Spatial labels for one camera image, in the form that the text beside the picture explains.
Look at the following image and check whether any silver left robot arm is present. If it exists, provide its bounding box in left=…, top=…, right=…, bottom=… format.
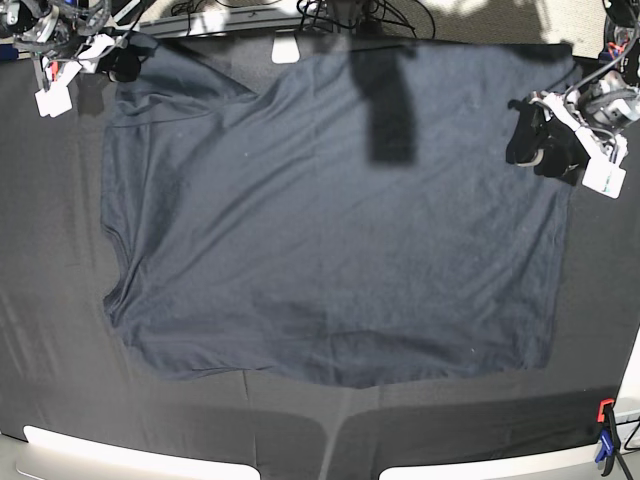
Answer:
left=506, top=1, right=639, bottom=199

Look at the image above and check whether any black cable bundle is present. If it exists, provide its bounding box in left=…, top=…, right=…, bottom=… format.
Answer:
left=296, top=0, right=436, bottom=39

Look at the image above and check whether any orange blue clamp near right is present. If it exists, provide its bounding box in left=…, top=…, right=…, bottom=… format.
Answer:
left=595, top=398, right=634, bottom=480

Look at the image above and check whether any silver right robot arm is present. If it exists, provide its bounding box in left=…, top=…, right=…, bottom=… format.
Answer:
left=1, top=0, right=141, bottom=118

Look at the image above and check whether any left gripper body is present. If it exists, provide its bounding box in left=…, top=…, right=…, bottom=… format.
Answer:
left=529, top=92, right=627, bottom=198

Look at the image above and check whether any black table cover cloth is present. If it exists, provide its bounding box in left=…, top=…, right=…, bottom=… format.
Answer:
left=1, top=34, right=639, bottom=479

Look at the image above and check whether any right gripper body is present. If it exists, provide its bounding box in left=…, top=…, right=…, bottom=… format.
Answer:
left=34, top=34, right=124, bottom=118

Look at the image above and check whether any dark navy t-shirt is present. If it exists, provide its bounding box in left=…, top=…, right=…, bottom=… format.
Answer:
left=101, top=34, right=579, bottom=388

